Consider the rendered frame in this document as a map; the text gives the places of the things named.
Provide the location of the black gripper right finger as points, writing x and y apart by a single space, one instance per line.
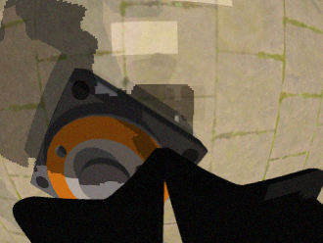
210 209

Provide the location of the orange round plate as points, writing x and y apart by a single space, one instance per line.
96 136

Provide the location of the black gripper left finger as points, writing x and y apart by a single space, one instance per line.
132 215

